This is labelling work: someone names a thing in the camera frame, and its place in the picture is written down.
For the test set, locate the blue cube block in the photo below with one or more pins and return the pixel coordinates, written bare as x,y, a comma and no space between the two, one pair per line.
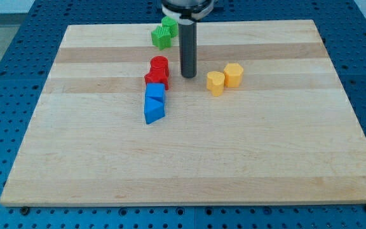
155,91

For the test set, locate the light wooden board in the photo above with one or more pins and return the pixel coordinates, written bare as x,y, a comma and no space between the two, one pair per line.
286,136

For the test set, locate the red star block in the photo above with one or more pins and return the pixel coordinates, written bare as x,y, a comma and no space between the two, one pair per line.
157,75

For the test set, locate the red cylinder block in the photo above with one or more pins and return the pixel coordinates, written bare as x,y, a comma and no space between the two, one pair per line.
160,62

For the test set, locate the green star block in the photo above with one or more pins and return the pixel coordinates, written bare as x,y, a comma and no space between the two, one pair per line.
161,37

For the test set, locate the yellow hexagon block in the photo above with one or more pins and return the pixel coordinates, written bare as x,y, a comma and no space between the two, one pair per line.
233,75

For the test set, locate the green cylinder block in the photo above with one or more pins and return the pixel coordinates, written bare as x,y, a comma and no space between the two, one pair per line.
172,24

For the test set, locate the blue triangle block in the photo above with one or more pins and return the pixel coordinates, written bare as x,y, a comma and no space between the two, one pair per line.
153,110

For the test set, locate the yellow heart block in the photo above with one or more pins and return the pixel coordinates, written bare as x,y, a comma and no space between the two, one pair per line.
215,82

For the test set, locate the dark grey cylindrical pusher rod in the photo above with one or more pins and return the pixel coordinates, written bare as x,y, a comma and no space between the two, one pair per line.
187,49

